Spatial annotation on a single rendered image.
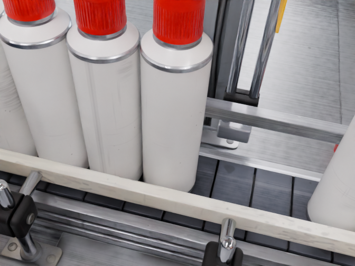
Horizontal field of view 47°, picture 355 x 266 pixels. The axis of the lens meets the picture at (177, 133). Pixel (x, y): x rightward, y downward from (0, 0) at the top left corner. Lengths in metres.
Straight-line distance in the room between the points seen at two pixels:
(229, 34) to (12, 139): 0.23
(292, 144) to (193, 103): 0.25
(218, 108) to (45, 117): 0.15
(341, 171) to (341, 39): 0.42
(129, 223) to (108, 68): 0.16
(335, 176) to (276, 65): 0.32
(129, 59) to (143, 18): 0.42
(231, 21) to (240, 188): 0.16
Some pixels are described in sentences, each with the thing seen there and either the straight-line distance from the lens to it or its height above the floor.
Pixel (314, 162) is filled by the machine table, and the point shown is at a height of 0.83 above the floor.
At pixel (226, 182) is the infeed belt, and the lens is 0.41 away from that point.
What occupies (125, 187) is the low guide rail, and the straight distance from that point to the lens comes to 0.36.
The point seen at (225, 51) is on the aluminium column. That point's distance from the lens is 0.43.
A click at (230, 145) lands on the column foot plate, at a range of 0.50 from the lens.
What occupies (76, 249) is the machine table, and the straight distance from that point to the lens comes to 0.43.
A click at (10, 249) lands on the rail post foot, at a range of 0.44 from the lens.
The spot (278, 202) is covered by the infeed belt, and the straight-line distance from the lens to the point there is 0.41.
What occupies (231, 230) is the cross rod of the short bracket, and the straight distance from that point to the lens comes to 0.35.
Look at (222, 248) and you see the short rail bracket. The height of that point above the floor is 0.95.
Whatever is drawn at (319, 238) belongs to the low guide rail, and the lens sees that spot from 0.36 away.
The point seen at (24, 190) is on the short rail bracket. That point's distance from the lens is 0.38.
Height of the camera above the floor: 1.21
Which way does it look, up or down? 48 degrees down
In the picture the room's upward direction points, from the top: 4 degrees clockwise
